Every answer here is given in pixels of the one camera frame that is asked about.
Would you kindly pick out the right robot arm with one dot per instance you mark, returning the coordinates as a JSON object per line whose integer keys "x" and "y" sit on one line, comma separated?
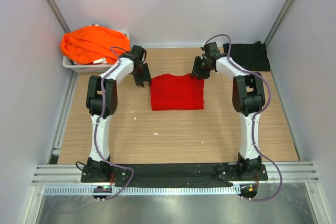
{"x": 248, "y": 99}

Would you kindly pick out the folded black t-shirt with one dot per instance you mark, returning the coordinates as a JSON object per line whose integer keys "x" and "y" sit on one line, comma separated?
{"x": 252, "y": 57}

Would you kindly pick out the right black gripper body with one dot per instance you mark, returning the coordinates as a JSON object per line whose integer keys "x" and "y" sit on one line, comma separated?
{"x": 205, "y": 70}

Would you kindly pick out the white red garment in basket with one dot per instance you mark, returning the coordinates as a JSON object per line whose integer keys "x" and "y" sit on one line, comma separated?
{"x": 100, "y": 61}

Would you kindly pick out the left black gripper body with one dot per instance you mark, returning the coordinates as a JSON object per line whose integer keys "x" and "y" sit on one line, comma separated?
{"x": 135, "y": 71}

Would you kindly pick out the right corner post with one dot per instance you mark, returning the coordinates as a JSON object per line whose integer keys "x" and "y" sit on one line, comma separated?
{"x": 279, "y": 19}

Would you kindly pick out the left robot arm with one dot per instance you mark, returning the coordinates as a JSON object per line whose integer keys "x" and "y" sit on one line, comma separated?
{"x": 102, "y": 102}

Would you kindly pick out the red t-shirt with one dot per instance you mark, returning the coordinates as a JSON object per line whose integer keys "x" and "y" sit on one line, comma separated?
{"x": 169, "y": 92}

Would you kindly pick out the white plastic basket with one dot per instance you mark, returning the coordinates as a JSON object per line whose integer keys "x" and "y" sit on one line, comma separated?
{"x": 78, "y": 66}

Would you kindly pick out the left corner post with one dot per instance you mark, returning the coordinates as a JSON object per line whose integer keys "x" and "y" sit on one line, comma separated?
{"x": 58, "y": 15}

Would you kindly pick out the corner post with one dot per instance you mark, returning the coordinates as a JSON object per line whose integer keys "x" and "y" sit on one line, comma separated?
{"x": 279, "y": 19}
{"x": 58, "y": 15}

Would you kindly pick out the slotted cable duct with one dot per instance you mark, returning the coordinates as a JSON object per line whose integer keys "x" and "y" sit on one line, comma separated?
{"x": 95, "y": 190}

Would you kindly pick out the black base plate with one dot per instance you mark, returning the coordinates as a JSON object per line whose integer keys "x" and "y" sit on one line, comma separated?
{"x": 186, "y": 175}

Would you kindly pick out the orange t-shirt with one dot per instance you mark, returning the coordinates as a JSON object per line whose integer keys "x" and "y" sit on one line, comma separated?
{"x": 95, "y": 45}

